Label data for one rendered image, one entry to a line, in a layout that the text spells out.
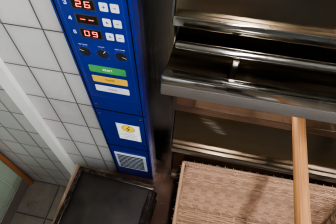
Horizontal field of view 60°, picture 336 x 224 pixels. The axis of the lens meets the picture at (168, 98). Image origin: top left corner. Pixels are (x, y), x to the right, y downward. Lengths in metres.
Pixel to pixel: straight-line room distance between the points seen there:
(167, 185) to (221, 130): 0.48
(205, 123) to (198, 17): 0.43
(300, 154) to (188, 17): 0.39
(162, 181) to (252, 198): 0.38
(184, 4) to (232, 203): 0.85
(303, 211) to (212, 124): 0.35
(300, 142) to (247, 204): 0.54
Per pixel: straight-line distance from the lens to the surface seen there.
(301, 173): 0.69
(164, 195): 1.27
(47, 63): 0.83
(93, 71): 0.72
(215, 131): 0.89
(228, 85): 0.47
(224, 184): 1.10
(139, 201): 1.06
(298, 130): 0.74
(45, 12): 0.68
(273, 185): 1.10
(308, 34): 0.53
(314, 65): 0.50
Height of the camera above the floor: 1.80
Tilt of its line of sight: 55 degrees down
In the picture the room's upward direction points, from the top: straight up
